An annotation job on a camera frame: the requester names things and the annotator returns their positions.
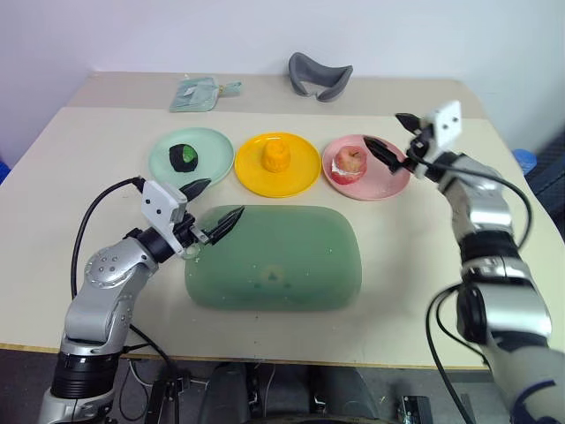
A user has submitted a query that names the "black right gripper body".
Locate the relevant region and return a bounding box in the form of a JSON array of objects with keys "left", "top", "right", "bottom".
[{"left": 404, "top": 118, "right": 437, "bottom": 174}]

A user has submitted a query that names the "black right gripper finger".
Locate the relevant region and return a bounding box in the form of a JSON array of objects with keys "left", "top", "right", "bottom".
[
  {"left": 395, "top": 112, "right": 425, "bottom": 134},
  {"left": 363, "top": 135, "right": 411, "bottom": 177}
]

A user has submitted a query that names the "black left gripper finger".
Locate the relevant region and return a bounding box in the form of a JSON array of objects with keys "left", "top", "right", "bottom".
[
  {"left": 200, "top": 205, "right": 247, "bottom": 247},
  {"left": 178, "top": 178, "right": 213, "bottom": 204}
]

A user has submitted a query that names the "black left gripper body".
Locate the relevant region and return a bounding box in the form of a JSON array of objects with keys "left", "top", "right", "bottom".
[{"left": 172, "top": 210, "right": 209, "bottom": 256}]

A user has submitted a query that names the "pink plate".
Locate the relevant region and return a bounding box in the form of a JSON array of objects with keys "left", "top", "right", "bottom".
[{"left": 321, "top": 134, "right": 412, "bottom": 202}]

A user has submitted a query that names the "green and black food item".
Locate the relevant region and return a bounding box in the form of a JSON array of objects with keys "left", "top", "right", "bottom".
[{"left": 168, "top": 142, "right": 199, "bottom": 174}]

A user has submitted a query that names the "light green plate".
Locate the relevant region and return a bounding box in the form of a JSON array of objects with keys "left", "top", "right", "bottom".
[{"left": 147, "top": 126, "right": 235, "bottom": 189}]

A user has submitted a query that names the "yellow plate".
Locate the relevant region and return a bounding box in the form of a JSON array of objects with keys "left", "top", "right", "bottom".
[{"left": 234, "top": 131, "right": 322, "bottom": 199}]

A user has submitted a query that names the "red apple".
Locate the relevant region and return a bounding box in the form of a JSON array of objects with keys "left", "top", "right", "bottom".
[{"left": 330, "top": 145, "right": 369, "bottom": 186}]

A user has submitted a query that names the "large green tray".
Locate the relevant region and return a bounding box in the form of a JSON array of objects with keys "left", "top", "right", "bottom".
[{"left": 184, "top": 203, "right": 364, "bottom": 313}]

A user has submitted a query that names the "orange toy cake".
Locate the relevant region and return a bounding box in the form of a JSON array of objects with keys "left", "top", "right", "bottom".
[{"left": 260, "top": 140, "right": 293, "bottom": 174}]

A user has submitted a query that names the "green plastic packet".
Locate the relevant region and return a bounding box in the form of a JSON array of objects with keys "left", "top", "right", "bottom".
[{"left": 169, "top": 78, "right": 244, "bottom": 114}]

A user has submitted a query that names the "grey curved felt holder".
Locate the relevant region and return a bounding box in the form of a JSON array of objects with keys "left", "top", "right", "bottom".
[{"left": 288, "top": 51, "right": 355, "bottom": 103}]

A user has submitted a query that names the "dark seat beside table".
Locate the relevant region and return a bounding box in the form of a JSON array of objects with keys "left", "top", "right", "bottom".
[{"left": 525, "top": 126, "right": 565, "bottom": 245}]

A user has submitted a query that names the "dark rounded shape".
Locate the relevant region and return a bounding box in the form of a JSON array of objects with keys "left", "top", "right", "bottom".
[
  {"left": 304, "top": 365, "right": 390, "bottom": 424},
  {"left": 199, "top": 360, "right": 262, "bottom": 424}
]

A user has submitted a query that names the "black floor stand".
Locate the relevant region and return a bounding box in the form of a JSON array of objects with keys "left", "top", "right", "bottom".
[{"left": 144, "top": 373, "right": 193, "bottom": 424}]

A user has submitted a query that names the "small black box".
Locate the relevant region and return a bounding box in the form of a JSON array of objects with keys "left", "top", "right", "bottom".
[{"left": 398, "top": 394, "right": 433, "bottom": 424}]

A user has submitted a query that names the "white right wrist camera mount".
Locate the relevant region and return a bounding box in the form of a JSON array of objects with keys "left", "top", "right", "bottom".
[{"left": 412, "top": 100, "right": 464, "bottom": 183}]

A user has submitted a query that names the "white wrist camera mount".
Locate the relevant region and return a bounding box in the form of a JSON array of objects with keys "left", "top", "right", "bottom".
[
  {"left": 140, "top": 179, "right": 191, "bottom": 256},
  {"left": 412, "top": 100, "right": 464, "bottom": 183}
]

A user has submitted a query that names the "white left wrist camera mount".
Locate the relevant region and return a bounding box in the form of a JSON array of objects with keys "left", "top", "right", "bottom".
[{"left": 140, "top": 179, "right": 191, "bottom": 256}]

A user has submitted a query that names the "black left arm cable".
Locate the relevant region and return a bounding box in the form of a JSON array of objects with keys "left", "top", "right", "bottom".
[{"left": 70, "top": 176, "right": 147, "bottom": 307}]

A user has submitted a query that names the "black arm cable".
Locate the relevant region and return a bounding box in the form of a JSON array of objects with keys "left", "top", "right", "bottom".
[
  {"left": 70, "top": 176, "right": 147, "bottom": 307},
  {"left": 418, "top": 157, "right": 535, "bottom": 424}
]

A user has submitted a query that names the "black cable under table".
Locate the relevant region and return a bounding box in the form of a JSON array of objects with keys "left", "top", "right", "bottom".
[{"left": 121, "top": 321, "right": 180, "bottom": 398}]

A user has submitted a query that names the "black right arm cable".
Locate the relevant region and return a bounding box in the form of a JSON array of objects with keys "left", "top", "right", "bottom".
[{"left": 418, "top": 157, "right": 535, "bottom": 424}]

